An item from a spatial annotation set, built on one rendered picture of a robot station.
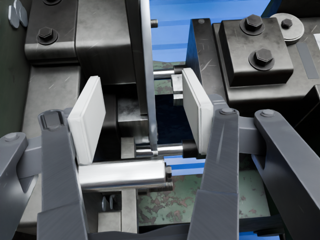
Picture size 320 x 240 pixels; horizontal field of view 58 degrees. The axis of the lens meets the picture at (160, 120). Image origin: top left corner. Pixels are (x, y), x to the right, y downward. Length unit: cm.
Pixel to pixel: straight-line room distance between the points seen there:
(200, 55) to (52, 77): 22
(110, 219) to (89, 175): 11
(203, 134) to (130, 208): 27
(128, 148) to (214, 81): 16
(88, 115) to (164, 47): 186
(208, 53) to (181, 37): 164
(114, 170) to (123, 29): 16
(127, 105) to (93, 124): 26
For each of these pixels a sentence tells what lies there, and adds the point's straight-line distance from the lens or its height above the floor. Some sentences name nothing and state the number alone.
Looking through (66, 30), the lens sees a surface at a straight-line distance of 35.
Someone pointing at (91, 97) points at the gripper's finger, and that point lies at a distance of 18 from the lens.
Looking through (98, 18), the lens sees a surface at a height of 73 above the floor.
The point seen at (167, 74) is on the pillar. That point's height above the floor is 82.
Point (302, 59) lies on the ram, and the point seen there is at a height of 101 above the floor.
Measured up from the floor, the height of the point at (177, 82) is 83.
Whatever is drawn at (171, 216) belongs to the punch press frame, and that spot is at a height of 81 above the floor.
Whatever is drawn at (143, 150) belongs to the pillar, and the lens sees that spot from 51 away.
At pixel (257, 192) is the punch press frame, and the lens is 64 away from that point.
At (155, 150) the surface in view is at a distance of 29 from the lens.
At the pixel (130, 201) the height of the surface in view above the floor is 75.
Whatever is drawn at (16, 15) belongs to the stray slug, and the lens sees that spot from 36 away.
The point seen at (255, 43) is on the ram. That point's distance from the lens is 43.
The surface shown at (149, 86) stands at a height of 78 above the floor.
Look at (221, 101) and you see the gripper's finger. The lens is 17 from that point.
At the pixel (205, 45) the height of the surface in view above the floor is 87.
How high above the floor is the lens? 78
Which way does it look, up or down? 2 degrees up
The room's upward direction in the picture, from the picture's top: 86 degrees clockwise
